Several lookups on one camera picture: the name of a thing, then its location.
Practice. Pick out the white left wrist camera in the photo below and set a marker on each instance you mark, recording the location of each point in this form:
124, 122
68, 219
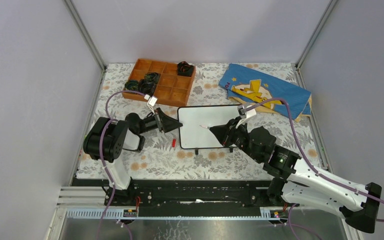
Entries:
151, 102

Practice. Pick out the aluminium frame post right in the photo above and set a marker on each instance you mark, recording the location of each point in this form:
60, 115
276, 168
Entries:
314, 36

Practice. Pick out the aluminium frame post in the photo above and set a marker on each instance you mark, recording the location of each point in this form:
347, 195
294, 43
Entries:
72, 10
314, 36

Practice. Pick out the aluminium frame post left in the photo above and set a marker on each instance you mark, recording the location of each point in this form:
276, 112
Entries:
72, 10

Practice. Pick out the blue pikachu cloth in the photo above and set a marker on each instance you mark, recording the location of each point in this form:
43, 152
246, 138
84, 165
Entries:
248, 85

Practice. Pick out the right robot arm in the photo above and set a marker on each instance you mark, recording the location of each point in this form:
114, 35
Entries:
296, 182

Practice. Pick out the floral tablecloth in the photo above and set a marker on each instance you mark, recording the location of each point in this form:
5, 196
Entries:
158, 160

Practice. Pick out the white whiteboard black frame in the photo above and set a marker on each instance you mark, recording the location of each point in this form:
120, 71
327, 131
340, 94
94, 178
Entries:
196, 121

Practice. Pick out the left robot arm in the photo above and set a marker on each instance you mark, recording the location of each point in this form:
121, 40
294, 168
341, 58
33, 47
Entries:
109, 137

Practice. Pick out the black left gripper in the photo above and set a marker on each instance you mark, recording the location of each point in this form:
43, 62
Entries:
168, 123

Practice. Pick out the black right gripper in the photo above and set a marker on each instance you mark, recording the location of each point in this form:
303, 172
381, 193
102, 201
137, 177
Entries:
221, 131

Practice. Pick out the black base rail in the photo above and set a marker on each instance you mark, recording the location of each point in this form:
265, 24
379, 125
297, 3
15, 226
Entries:
192, 200

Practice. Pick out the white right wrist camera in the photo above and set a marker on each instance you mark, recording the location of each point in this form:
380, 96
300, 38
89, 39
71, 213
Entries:
246, 113

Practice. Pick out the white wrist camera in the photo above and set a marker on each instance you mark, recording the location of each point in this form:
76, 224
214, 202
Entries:
246, 113
151, 102

